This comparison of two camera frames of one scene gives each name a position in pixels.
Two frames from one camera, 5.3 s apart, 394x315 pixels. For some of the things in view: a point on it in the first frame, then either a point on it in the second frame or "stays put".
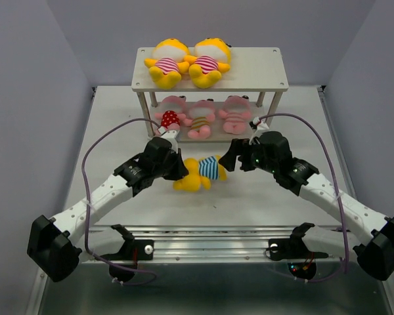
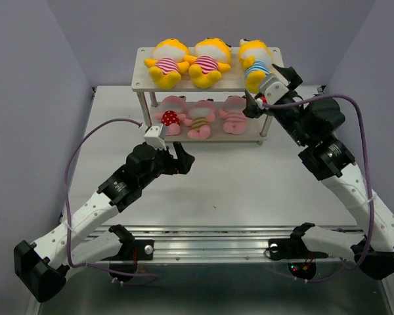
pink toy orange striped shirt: [201, 115] stays put
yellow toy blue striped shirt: [201, 174] → [255, 57]
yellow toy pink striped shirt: [169, 62] stays put
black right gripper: [238, 147] → [294, 77]
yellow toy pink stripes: [212, 58] stays put
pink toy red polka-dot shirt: [172, 109] stays put
